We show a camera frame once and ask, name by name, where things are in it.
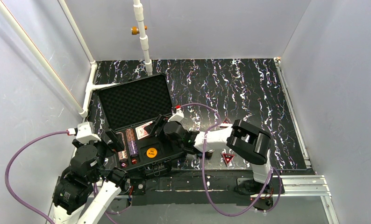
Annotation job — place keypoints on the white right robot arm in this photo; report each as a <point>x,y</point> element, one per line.
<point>246,140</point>

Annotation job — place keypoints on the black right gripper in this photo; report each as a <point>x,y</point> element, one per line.
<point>160,124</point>

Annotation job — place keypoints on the white-blue chip stack in case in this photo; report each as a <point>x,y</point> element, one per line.
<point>123,156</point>

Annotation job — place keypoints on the brown poker chip stack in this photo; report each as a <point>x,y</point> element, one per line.
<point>209,154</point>

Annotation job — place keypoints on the white pvc frame pipe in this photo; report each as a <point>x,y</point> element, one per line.
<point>68,96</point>

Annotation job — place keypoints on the white pvc pole with orange knob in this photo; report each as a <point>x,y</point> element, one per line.
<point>139,16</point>

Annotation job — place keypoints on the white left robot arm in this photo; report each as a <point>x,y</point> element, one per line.
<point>85,188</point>

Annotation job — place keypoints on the red playing card deck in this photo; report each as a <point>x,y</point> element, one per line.
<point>141,132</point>

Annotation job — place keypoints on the orange-purple chip stack in case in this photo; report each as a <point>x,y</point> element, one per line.
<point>131,141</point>

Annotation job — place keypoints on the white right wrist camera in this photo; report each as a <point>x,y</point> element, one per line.
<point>177,115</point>

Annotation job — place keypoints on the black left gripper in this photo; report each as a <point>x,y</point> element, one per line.
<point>111,139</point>

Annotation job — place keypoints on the yellow big blind button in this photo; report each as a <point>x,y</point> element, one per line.
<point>151,152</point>

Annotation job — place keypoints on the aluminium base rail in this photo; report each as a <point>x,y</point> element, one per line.
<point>186,187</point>

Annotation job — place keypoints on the red triangle dealer button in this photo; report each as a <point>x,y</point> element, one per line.
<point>227,158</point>

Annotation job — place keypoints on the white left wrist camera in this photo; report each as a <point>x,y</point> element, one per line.
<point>84,133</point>

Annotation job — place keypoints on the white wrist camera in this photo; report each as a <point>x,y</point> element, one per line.
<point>84,133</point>
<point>177,115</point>

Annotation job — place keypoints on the black foam-lined poker case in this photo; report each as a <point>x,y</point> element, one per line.
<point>132,104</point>

